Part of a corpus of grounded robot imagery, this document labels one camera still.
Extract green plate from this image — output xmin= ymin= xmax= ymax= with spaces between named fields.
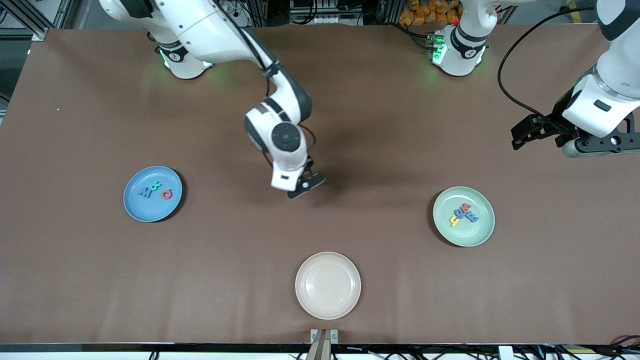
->
xmin=432 ymin=186 xmax=496 ymax=248

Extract beige plate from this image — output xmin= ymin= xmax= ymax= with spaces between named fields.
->
xmin=295 ymin=251 xmax=362 ymax=321

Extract blue plate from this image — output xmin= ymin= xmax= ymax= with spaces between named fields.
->
xmin=123 ymin=165 xmax=184 ymax=223

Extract white equipment rack strip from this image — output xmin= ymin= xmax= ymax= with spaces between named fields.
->
xmin=289 ymin=0 xmax=363 ymax=26

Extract orange snack bags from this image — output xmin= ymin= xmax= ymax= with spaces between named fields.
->
xmin=398 ymin=0 xmax=461 ymax=27

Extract white power strip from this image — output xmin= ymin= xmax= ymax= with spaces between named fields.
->
xmin=220 ymin=0 xmax=251 ymax=26

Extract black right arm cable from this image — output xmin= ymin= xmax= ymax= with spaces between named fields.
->
xmin=214 ymin=0 xmax=317 ymax=153

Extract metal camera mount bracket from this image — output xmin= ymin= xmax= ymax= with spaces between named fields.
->
xmin=306 ymin=328 xmax=339 ymax=360

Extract aluminium frame profile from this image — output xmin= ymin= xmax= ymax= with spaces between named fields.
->
xmin=0 ymin=0 xmax=68 ymax=42

